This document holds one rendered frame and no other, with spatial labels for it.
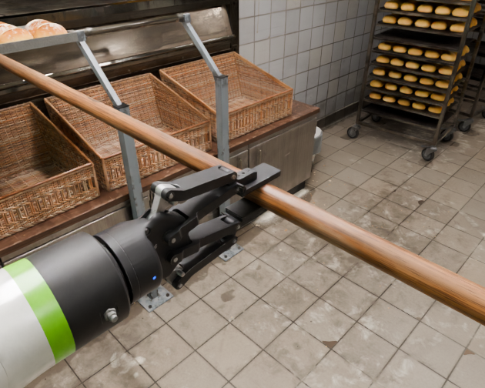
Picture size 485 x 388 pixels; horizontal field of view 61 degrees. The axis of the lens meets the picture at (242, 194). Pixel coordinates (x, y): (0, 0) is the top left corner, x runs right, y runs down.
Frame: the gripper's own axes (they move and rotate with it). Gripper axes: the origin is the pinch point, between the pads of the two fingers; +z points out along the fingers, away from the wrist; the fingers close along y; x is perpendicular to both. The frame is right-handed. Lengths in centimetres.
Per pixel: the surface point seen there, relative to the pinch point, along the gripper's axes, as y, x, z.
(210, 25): 18, -155, 131
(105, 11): 4, -155, 68
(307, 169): 101, -100, 161
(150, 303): 119, -93, 33
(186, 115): 49, -122, 84
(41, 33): -1, -103, 18
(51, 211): 59, -106, 7
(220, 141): 53, -96, 83
